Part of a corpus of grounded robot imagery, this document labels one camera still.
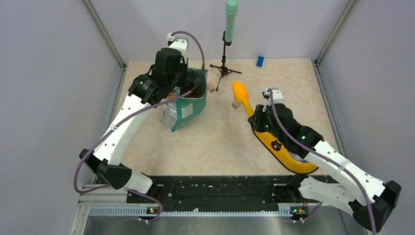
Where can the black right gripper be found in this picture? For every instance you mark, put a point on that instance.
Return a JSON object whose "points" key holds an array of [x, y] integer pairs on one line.
{"points": [[256, 120]]}

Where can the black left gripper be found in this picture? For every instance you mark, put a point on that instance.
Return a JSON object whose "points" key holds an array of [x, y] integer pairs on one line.
{"points": [[184, 66]]}

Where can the yellow plastic scoop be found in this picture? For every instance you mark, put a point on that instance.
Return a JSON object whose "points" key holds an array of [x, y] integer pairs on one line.
{"points": [[241, 96]]}

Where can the green pet food bag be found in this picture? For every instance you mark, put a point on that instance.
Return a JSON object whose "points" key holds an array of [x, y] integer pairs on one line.
{"points": [[179, 113]]}

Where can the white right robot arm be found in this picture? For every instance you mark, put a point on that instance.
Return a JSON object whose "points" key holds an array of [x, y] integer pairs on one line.
{"points": [[368, 199]]}

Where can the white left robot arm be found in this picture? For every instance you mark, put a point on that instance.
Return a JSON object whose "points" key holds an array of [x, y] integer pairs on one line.
{"points": [[146, 91]]}

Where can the yellow double pet bowl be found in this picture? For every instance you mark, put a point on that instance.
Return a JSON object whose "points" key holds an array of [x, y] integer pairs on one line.
{"points": [[282, 154]]}

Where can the brown pet food kibble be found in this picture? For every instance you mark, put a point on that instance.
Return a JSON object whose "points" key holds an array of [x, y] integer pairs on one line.
{"points": [[194, 94]]}

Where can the small wooden cube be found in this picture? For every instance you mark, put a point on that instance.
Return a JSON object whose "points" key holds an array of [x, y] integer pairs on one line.
{"points": [[235, 105]]}

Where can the rectangular wooden block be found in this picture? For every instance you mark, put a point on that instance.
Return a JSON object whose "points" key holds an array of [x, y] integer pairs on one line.
{"points": [[211, 87]]}

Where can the black tripod stand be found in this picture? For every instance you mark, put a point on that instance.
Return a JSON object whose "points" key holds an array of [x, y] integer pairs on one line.
{"points": [[224, 70]]}

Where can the blue small object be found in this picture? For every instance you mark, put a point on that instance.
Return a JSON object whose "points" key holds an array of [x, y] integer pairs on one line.
{"points": [[260, 61]]}

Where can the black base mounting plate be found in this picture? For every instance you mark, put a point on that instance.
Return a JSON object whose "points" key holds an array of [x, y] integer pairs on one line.
{"points": [[224, 193]]}

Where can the green cylinder on stand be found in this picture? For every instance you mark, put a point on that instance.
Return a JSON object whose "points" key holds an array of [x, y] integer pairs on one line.
{"points": [[231, 12]]}

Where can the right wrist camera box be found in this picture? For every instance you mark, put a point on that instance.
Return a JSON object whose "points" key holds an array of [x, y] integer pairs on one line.
{"points": [[273, 96]]}

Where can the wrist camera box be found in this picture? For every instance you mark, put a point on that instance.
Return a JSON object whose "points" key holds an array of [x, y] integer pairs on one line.
{"points": [[273, 96], [179, 43]]}

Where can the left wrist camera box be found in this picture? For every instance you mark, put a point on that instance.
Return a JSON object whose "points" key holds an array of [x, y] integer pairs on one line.
{"points": [[179, 43]]}

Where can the aluminium front rail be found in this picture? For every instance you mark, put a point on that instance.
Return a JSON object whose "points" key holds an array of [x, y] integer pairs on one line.
{"points": [[107, 201]]}

